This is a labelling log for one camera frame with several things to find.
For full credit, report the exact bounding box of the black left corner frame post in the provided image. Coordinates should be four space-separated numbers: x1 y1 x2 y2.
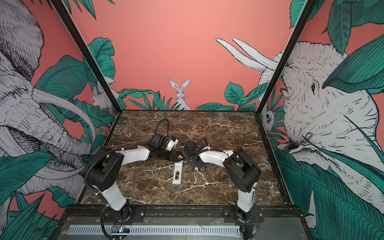
50 0 122 114

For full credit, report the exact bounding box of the white remote control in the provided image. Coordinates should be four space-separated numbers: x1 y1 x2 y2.
173 161 183 185

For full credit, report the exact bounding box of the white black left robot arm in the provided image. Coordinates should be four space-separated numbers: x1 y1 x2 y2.
82 139 185 212

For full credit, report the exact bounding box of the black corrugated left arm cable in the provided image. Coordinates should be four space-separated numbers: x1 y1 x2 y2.
83 148 124 193

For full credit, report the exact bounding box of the white ventilation grille strip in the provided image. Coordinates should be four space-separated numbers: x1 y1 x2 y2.
66 225 242 237

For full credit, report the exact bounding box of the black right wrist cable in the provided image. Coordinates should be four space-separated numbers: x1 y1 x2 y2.
182 136 223 173

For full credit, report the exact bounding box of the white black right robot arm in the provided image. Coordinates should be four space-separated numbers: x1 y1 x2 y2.
183 141 262 213

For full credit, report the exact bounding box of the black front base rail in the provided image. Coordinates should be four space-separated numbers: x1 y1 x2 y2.
64 204 304 224

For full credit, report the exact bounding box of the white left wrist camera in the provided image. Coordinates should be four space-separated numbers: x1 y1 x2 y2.
166 136 179 151

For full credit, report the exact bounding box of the black right corner frame post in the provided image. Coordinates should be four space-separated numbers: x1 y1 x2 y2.
256 0 318 115

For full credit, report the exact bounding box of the black corner frame post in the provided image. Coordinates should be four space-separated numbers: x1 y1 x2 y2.
50 0 122 114
256 0 318 115

